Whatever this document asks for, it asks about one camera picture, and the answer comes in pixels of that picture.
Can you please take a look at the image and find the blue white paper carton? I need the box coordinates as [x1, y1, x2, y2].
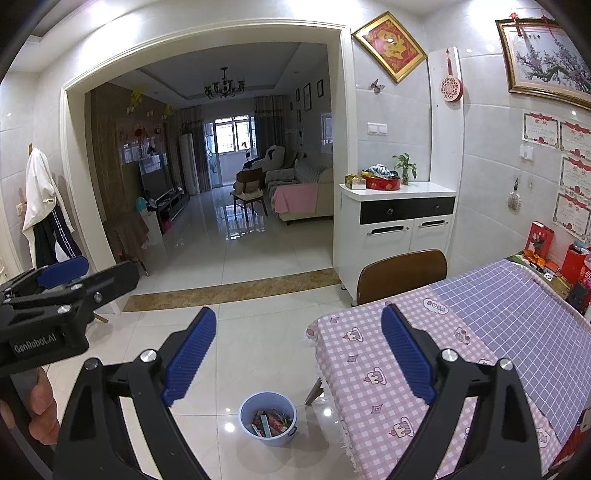
[252, 418, 266, 438]

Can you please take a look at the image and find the red snack wrapper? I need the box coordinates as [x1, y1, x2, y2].
[267, 410, 290, 428]

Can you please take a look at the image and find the blue plastic trash bucket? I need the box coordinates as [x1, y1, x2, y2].
[238, 391, 297, 447]

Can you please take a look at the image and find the dark chair in living room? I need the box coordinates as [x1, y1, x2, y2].
[230, 168, 269, 222]

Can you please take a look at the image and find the person's left hand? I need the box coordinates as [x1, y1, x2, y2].
[12, 367, 60, 446]

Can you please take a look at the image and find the white jacket on hook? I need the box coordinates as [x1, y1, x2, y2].
[22, 146, 82, 268]

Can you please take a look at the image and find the pink checkered tablecloth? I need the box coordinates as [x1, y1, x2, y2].
[307, 287, 564, 479]

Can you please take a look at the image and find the purple grid tablecloth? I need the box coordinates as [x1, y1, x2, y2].
[431, 260, 590, 443]

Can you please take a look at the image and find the red gift bag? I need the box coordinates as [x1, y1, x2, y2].
[560, 243, 589, 285]

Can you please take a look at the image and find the brown wooden chair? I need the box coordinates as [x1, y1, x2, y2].
[356, 250, 448, 305]

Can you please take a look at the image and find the red picture gift box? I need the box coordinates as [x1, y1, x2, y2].
[525, 221, 554, 259]

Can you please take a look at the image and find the pink blanket on sofa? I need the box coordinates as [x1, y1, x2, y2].
[271, 183, 318, 214]

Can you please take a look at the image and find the black chandelier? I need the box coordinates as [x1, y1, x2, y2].
[204, 66, 245, 100]

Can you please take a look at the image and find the white sideboard cabinet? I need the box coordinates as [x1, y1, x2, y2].
[332, 182, 457, 298]

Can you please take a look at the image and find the beige sofa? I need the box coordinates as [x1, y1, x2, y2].
[266, 159, 334, 223]

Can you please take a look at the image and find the red round tin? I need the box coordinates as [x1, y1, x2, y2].
[362, 170, 402, 191]

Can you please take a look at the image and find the green potted plant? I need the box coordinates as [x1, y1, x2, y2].
[393, 153, 418, 185]

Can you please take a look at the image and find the red round hanging ornament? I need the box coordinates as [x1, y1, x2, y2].
[440, 49, 463, 102]

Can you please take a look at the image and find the framed blossom painting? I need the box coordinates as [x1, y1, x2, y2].
[496, 16, 590, 110]

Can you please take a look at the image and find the gold framed red picture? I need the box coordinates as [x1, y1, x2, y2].
[353, 11, 427, 84]

